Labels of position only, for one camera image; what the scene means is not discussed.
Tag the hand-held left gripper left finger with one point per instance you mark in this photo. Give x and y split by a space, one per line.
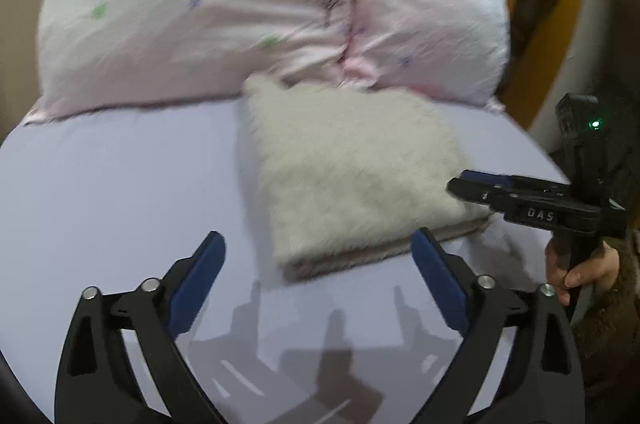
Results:
196 280

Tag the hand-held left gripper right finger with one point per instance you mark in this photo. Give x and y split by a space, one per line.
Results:
441 280

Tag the person's right hand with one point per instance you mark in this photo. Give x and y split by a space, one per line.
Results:
587 271

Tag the white curved chair frame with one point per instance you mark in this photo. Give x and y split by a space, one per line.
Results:
585 3

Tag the lavender bed sheet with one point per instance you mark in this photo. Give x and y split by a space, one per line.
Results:
125 204

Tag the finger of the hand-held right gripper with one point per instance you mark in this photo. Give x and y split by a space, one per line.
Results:
475 189

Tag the cream fuzzy garment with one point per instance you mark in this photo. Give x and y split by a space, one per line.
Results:
350 174

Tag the person's brown sleeved forearm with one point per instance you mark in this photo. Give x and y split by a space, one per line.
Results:
612 319

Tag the white floral pillow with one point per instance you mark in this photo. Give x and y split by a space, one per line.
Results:
260 3

